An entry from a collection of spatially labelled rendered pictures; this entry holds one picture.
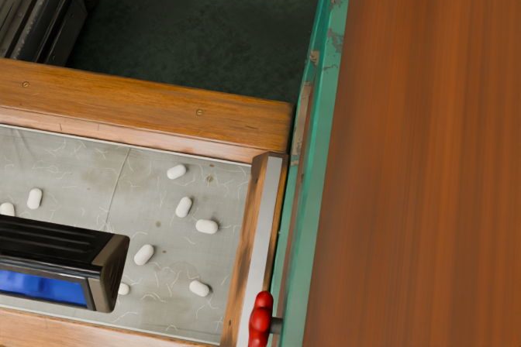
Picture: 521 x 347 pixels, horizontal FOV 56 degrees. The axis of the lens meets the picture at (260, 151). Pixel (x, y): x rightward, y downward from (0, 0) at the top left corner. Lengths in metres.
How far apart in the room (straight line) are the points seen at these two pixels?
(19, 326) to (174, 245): 0.27
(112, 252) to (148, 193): 0.37
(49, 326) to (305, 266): 0.62
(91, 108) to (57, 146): 0.09
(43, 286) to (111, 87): 0.47
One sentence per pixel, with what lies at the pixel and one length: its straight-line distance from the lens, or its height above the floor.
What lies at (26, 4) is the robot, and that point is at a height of 0.36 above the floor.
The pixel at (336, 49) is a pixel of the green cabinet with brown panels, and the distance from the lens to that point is 0.35.
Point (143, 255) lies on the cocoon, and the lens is 0.84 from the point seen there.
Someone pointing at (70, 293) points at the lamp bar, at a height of 1.08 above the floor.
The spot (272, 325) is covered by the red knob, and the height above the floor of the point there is 1.25.
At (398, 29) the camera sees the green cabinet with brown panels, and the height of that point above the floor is 1.43.
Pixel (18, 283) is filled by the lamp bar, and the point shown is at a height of 1.08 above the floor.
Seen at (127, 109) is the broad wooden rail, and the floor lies 0.76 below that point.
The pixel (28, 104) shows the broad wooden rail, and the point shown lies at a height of 0.76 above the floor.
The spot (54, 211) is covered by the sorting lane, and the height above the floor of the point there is 0.74.
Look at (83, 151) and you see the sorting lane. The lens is 0.92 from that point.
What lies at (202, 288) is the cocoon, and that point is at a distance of 0.82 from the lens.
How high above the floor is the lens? 1.58
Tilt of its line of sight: 75 degrees down
